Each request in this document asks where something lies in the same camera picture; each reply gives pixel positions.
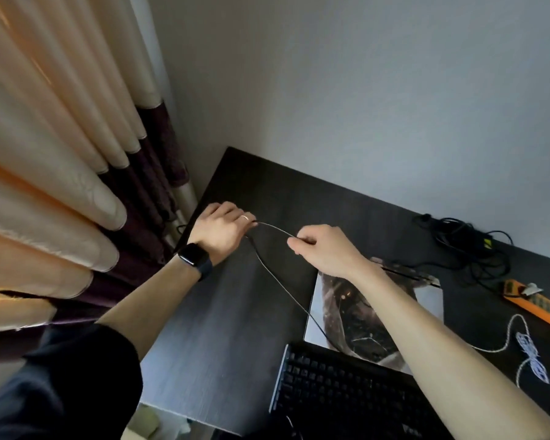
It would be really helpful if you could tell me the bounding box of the white plastic bag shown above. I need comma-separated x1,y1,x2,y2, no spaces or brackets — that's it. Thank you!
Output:
137,403,198,440

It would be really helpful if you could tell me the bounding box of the thin black charger cable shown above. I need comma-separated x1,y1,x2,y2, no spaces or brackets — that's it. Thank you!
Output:
387,213,468,271

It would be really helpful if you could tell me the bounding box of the person's right hand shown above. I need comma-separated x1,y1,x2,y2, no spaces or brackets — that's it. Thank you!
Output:
286,224,372,282

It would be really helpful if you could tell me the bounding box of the person's left hand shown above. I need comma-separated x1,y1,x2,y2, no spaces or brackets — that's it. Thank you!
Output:
188,201,259,266

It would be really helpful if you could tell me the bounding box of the orange power strip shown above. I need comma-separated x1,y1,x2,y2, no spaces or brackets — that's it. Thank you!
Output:
503,279,550,333

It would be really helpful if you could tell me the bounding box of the person's right forearm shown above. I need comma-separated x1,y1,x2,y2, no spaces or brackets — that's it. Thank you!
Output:
348,265,550,440

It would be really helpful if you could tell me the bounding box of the laptop with printed portrait skin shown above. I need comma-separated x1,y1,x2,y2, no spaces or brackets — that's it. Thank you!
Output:
304,257,444,375

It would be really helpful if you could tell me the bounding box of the black shirt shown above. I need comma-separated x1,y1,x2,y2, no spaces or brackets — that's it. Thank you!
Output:
0,324,144,440

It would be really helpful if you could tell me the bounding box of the white cable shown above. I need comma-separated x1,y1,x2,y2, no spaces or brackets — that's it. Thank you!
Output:
469,313,550,389

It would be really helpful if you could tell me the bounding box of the thin black keyboard cable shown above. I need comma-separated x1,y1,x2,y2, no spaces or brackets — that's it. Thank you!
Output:
245,220,336,345

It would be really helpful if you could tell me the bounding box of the black smartwatch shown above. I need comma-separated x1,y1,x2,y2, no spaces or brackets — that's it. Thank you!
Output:
177,242,214,282

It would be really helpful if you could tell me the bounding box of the black keyboard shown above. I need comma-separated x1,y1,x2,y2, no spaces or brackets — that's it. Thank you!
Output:
269,342,455,440

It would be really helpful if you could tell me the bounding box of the cream and purple curtain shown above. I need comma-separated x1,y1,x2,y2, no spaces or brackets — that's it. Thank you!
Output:
0,0,198,362

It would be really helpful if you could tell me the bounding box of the dark wooden desk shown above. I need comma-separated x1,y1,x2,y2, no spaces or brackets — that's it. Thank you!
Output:
139,146,550,440

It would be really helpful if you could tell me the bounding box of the person's left forearm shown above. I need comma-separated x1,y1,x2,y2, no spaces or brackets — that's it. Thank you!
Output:
96,256,202,361

